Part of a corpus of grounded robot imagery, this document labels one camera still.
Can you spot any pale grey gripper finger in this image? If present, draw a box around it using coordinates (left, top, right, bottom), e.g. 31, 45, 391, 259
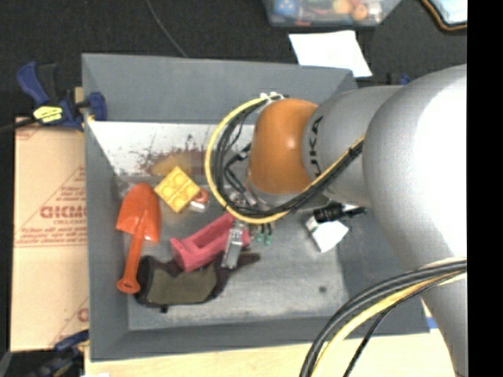
221, 228, 244, 269

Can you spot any pink plastic block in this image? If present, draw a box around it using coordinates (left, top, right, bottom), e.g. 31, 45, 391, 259
169, 211, 252, 273

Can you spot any grey metal bin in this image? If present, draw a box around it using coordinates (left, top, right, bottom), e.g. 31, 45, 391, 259
81, 53, 431, 361

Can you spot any olive and dark glove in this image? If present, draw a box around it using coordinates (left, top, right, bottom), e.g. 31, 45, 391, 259
134, 251, 262, 314

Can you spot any yellow toy building block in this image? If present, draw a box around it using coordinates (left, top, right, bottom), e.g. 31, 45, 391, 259
153, 166, 203, 214

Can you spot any orange toy shovel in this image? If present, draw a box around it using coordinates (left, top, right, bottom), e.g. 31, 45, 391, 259
116, 182, 163, 295

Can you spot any brown cardboard board red print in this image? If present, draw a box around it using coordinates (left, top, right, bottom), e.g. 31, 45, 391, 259
9, 116, 92, 353

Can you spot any small red and white ring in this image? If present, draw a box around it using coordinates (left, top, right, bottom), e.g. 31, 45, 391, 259
189, 188, 211, 212

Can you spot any black cylinder on white bracket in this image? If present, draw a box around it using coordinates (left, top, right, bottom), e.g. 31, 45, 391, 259
301, 203, 369, 254

